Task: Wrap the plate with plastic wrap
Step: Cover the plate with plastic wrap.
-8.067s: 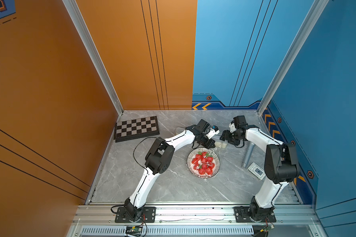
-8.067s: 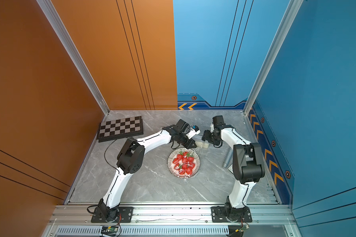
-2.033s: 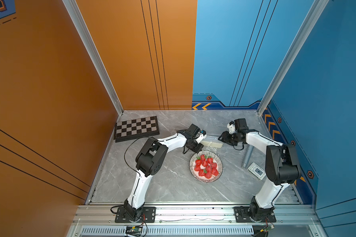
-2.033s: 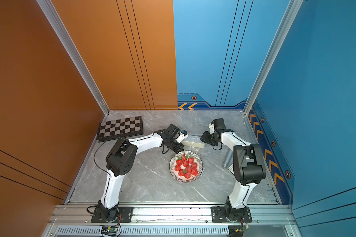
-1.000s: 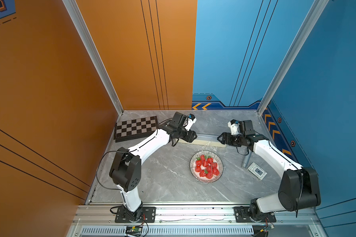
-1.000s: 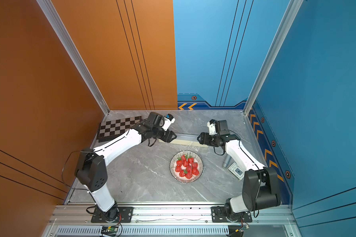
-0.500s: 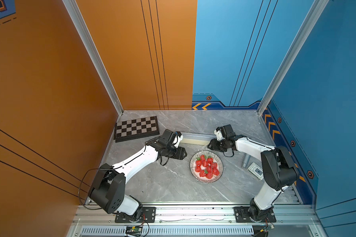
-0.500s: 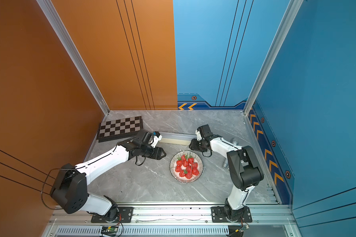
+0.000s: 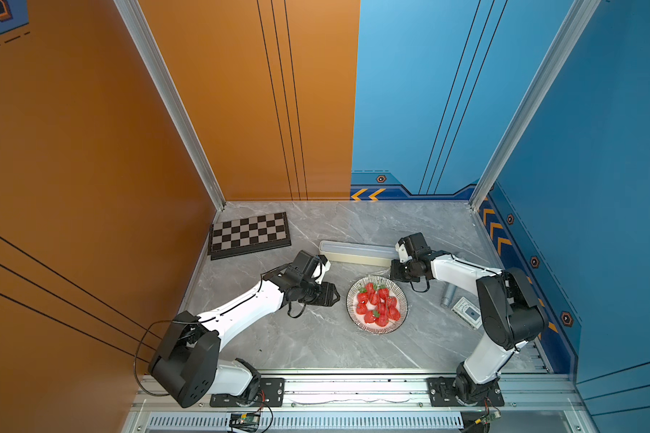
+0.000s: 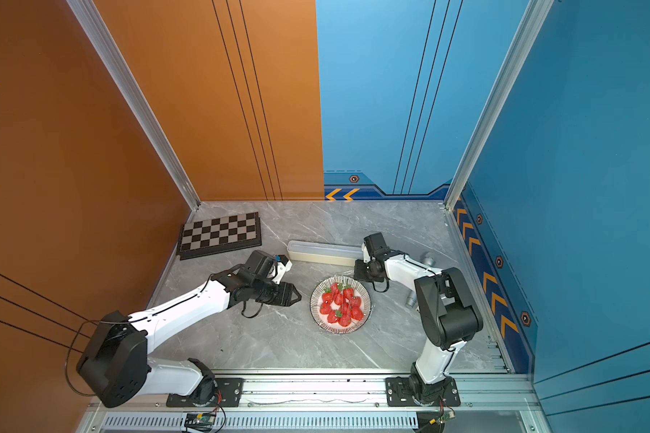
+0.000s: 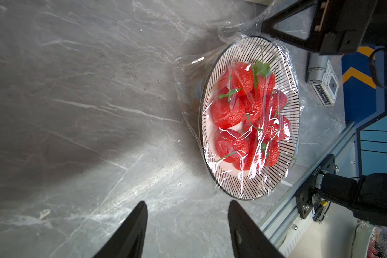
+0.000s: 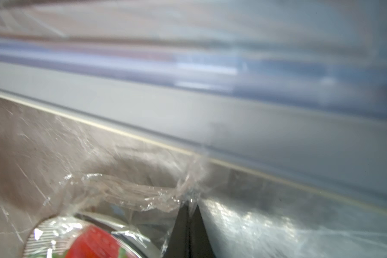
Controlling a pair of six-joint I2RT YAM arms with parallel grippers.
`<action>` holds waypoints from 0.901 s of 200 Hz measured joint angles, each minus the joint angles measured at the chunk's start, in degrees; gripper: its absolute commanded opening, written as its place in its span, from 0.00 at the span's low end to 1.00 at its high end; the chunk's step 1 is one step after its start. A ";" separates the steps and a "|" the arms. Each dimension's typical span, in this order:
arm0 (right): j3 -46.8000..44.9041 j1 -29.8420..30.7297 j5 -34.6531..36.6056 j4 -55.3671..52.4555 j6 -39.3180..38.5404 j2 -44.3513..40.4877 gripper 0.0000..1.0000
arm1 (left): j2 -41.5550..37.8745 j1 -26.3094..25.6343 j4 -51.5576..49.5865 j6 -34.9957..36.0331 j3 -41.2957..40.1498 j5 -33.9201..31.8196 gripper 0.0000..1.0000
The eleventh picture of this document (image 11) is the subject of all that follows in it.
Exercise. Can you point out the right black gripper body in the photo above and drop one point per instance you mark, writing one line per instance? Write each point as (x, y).
(348, 25)

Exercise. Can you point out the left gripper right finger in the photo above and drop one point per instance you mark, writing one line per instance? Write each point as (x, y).
(247, 239)

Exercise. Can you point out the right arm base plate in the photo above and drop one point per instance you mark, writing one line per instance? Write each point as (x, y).
(309, 195)

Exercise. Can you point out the clear plastic wrap sheet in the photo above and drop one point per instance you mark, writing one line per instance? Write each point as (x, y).
(245, 113)

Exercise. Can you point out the small white box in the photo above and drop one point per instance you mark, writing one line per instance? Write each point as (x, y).
(328, 86)

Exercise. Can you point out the aluminium front rail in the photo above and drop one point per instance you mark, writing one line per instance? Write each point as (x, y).
(297, 225)

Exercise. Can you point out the red strawberries pile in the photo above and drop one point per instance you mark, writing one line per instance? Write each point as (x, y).
(247, 113)

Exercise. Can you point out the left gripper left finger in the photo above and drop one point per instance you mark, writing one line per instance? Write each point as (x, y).
(128, 240)

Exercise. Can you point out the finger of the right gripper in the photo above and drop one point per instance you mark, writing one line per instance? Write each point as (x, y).
(299, 24)

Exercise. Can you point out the striped ceramic plate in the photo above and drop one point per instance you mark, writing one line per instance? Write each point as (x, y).
(250, 117)

